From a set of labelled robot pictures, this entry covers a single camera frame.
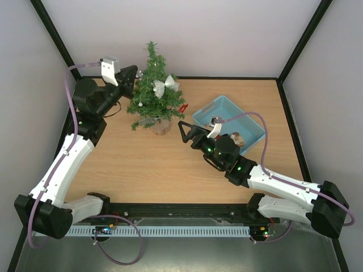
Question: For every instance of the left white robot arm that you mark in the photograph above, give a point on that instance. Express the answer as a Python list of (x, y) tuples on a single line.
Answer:
[(44, 210)]

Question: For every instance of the white mesh bow ornament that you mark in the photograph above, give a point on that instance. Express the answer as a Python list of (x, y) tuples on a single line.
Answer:
[(159, 87)]

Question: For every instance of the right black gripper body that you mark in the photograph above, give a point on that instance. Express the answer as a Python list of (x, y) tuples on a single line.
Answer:
[(194, 137)]

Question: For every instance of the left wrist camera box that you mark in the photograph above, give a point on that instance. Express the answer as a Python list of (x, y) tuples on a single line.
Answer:
[(109, 68)]

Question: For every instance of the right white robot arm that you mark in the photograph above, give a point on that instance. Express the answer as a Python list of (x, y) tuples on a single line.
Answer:
[(241, 171)]

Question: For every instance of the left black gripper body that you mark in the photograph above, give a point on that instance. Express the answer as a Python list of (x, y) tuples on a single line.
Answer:
[(108, 105)]

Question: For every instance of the silver sprig ornament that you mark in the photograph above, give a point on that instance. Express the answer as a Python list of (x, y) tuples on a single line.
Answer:
[(139, 75)]

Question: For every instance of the light blue plastic basket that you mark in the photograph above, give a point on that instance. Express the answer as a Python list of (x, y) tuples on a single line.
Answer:
[(222, 107)]

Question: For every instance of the white cable duct rail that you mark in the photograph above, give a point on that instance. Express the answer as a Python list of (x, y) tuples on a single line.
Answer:
[(161, 231)]

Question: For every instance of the gingerbread figure ornament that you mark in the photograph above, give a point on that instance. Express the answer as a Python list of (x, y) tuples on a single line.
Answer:
[(238, 139)]

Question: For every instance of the black frame rail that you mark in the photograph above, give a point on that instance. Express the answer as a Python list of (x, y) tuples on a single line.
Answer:
[(181, 209)]

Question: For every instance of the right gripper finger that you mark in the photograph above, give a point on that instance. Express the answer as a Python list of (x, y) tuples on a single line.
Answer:
[(196, 130), (189, 136)]

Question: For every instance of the small green christmas tree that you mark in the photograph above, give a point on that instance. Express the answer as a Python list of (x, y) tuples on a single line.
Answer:
[(154, 90)]

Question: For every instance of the red beaded ornament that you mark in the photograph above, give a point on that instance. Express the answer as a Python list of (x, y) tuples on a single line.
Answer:
[(183, 108)]

